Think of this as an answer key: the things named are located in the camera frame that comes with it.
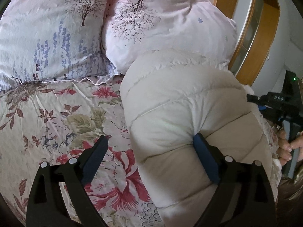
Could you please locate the person's right hand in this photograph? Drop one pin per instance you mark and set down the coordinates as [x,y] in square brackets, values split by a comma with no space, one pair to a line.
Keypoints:
[285,148]

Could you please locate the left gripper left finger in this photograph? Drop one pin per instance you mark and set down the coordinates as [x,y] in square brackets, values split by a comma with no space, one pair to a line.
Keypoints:
[46,206]

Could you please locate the floral bed quilt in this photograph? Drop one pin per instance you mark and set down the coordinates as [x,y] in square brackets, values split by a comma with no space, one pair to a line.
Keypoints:
[55,122]

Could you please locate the white puffer down jacket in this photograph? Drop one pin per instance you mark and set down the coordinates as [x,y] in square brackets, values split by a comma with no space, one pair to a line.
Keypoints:
[168,97]

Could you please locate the wooden headboard frame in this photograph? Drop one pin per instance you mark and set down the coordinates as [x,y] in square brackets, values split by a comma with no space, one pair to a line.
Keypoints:
[256,22]

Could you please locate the pink tree-print pillow near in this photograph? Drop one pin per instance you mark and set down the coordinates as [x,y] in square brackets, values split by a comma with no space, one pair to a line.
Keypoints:
[133,27]

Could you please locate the pink tree-print pillow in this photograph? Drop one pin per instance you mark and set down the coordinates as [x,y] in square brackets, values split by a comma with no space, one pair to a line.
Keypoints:
[133,27]
[49,40]

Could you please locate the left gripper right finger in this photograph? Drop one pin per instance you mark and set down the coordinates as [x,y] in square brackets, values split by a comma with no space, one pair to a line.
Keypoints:
[243,196]

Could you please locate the pink tree-print pillow far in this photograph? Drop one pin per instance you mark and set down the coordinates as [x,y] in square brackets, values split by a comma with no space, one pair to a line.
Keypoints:
[49,40]

